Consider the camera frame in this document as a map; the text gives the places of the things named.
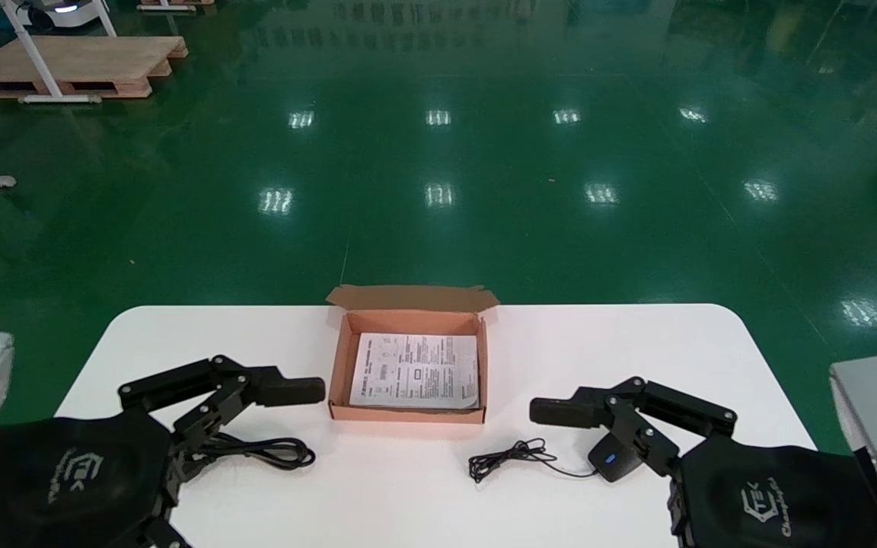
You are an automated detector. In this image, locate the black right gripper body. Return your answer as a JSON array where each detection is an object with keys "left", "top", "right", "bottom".
[{"left": 681, "top": 438, "right": 877, "bottom": 548}]

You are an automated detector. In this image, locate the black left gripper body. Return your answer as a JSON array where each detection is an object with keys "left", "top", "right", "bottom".
[{"left": 0, "top": 415, "right": 177, "bottom": 548}]

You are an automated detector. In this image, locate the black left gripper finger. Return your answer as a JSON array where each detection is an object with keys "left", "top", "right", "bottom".
[
  {"left": 142, "top": 487, "right": 192, "bottom": 548},
  {"left": 117, "top": 355, "right": 327, "bottom": 488}
]

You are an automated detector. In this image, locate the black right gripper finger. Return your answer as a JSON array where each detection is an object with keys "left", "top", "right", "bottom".
[
  {"left": 528, "top": 376, "right": 738, "bottom": 478},
  {"left": 668, "top": 476, "right": 694, "bottom": 548}
]

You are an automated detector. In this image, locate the black USB cable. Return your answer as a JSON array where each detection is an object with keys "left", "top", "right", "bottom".
[{"left": 469, "top": 431, "right": 641, "bottom": 485}]

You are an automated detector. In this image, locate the thick black power cable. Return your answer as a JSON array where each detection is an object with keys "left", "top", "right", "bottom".
[{"left": 180, "top": 434, "right": 317, "bottom": 477}]

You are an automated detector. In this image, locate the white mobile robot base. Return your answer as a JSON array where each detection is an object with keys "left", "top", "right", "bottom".
[{"left": 16, "top": 0, "right": 110, "bottom": 29}]

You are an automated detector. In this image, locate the brown cardboard storage box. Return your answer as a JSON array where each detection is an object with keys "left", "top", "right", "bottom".
[{"left": 326, "top": 285, "right": 500, "bottom": 424}]

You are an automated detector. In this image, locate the white printed instruction sheet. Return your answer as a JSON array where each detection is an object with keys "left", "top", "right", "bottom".
[{"left": 349, "top": 332, "right": 480, "bottom": 409}]

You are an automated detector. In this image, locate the large wooden pallet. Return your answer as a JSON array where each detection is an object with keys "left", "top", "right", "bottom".
[{"left": 0, "top": 34, "right": 189, "bottom": 100}]

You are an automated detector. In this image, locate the white metal table frame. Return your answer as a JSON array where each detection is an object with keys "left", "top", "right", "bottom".
[{"left": 0, "top": 0, "right": 117, "bottom": 104}]

